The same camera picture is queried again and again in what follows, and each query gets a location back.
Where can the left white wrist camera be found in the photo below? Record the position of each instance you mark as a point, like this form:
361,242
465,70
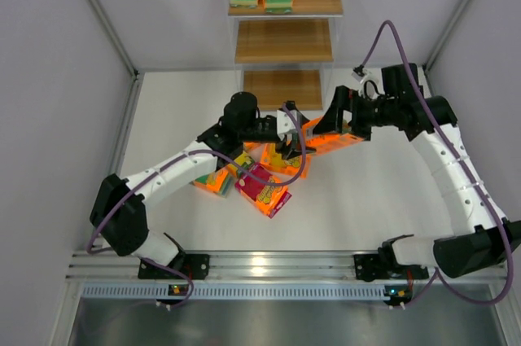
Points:
288,123

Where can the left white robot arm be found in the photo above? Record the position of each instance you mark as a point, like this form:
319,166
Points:
119,213

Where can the orange sponge box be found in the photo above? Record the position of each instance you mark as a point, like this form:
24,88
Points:
326,143

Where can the green orange sponge pack left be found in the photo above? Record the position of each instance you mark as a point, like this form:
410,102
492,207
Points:
218,183

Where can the clear acrylic shelf unit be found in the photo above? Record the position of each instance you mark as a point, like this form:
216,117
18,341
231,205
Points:
336,29

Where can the small green orange sponge pack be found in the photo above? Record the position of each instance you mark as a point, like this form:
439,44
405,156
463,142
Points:
250,146

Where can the orange Scrub Daddy box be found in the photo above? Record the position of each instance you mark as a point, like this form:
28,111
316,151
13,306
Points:
273,162

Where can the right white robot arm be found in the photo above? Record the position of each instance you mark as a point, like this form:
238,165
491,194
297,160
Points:
482,236

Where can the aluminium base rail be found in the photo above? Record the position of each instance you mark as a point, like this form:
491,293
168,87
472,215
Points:
358,276

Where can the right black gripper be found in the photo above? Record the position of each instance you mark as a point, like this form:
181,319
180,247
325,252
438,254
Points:
354,112

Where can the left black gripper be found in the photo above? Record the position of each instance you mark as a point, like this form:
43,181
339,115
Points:
266,129

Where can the pink Scrub Mommy box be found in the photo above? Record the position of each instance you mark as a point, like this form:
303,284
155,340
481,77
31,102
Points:
269,200

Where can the orange yellow sponge pack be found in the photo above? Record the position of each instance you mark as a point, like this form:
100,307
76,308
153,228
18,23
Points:
245,161

